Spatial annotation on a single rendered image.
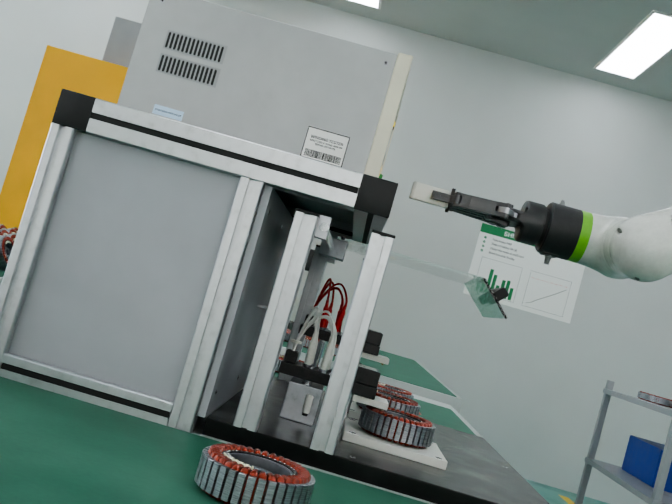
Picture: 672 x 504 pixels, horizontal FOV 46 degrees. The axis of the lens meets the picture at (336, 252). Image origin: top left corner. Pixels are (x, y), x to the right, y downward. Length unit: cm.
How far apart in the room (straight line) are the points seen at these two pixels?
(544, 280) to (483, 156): 113
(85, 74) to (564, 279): 400
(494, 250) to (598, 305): 95
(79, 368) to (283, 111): 45
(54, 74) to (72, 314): 418
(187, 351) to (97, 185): 24
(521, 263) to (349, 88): 558
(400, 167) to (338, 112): 549
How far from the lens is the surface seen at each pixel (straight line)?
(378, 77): 116
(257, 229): 100
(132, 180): 104
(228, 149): 101
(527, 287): 668
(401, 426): 116
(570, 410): 681
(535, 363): 671
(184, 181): 103
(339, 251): 141
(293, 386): 117
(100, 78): 509
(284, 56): 118
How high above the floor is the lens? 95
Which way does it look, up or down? 3 degrees up
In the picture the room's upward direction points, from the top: 16 degrees clockwise
